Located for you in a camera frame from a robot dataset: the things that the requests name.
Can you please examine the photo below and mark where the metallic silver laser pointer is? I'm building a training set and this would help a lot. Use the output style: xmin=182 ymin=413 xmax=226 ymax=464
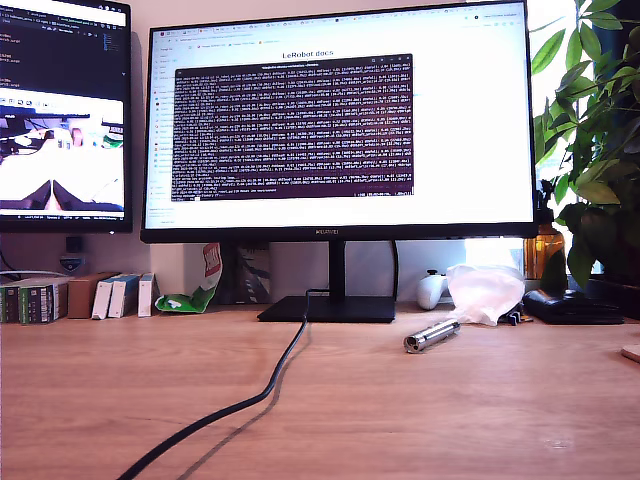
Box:
xmin=402 ymin=317 xmax=462 ymax=355

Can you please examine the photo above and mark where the grey patterned box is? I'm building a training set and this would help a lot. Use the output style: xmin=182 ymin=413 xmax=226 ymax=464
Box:
xmin=219 ymin=242 xmax=274 ymax=305

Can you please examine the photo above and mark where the black Huawei computer monitor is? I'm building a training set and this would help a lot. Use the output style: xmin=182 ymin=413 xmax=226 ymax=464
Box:
xmin=140 ymin=0 xmax=539 ymax=324

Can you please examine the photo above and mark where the white game controller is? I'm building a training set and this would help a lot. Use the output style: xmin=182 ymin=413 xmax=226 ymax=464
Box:
xmin=416 ymin=269 xmax=451 ymax=310

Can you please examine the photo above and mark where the green snack bag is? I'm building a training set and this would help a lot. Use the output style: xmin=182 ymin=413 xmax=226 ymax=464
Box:
xmin=153 ymin=243 xmax=222 ymax=315

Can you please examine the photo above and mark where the crumpled white plastic bag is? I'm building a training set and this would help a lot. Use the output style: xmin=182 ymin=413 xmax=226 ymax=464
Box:
xmin=446 ymin=263 xmax=526 ymax=327

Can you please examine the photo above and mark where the white and blue box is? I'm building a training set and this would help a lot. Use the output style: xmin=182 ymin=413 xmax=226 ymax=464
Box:
xmin=108 ymin=273 xmax=141 ymax=319
xmin=137 ymin=272 xmax=160 ymax=318
xmin=91 ymin=274 xmax=121 ymax=320

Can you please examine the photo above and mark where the amber glass bottle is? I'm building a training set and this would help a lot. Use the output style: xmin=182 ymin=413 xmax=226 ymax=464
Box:
xmin=523 ymin=209 xmax=569 ymax=280

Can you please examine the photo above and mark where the brown cardboard box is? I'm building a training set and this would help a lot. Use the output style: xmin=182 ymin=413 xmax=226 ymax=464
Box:
xmin=66 ymin=272 xmax=121 ymax=320

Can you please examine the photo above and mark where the black leather pouch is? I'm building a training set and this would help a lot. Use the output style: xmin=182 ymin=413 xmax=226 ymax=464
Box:
xmin=522 ymin=288 xmax=626 ymax=325

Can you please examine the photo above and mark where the green and black box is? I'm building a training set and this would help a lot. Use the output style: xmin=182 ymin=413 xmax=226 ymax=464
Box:
xmin=18 ymin=282 xmax=61 ymax=325
xmin=0 ymin=283 xmax=21 ymax=324

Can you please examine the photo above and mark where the black plant pot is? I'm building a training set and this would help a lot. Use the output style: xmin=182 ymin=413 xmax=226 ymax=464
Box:
xmin=587 ymin=277 xmax=640 ymax=321

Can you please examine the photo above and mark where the green leafy houseplant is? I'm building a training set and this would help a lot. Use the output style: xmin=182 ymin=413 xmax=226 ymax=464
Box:
xmin=530 ymin=0 xmax=640 ymax=291

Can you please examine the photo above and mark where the black monitor with dark screen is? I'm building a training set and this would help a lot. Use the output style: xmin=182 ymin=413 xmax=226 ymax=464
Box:
xmin=0 ymin=0 xmax=134 ymax=235

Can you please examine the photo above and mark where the black table cable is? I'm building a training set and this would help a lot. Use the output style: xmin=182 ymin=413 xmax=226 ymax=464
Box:
xmin=115 ymin=287 xmax=332 ymax=480

